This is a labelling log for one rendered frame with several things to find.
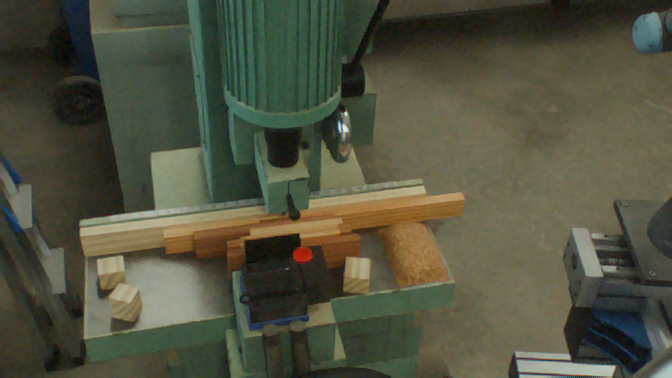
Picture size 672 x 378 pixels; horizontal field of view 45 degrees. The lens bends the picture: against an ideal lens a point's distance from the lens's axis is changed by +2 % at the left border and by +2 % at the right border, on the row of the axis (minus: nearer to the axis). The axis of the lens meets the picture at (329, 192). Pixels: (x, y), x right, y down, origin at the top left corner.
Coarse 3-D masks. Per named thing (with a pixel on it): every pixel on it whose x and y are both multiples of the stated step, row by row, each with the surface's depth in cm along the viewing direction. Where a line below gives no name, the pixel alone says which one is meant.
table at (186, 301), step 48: (96, 288) 130; (144, 288) 131; (192, 288) 131; (336, 288) 132; (384, 288) 132; (432, 288) 134; (96, 336) 123; (144, 336) 125; (192, 336) 128; (336, 336) 128
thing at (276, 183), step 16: (256, 144) 134; (256, 160) 137; (272, 176) 127; (288, 176) 127; (304, 176) 127; (272, 192) 127; (288, 192) 128; (304, 192) 129; (272, 208) 130; (288, 208) 130; (304, 208) 131
